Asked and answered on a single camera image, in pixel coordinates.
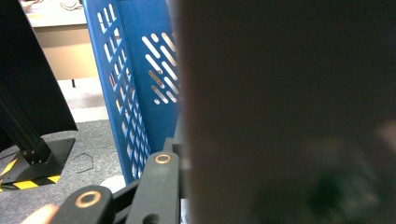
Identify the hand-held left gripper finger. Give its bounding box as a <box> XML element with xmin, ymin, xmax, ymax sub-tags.
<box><xmin>163</xmin><ymin>115</ymin><xmax>188</xmax><ymax>199</ymax></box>

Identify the blue plastic file rack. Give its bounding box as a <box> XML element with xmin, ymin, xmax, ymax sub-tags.
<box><xmin>81</xmin><ymin>0</ymin><xmax>185</xmax><ymax>185</ymax></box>

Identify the white picture-grid book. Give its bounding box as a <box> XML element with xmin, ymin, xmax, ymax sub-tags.
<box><xmin>177</xmin><ymin>0</ymin><xmax>396</xmax><ymax>224</ymax></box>

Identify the black striped stand base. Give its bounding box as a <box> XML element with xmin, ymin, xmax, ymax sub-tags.
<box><xmin>0</xmin><ymin>80</ymin><xmax>77</xmax><ymax>191</ymax></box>

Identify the beige wooden desk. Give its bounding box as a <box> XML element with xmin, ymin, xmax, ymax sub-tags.
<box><xmin>20</xmin><ymin>0</ymin><xmax>101</xmax><ymax>82</ymax></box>

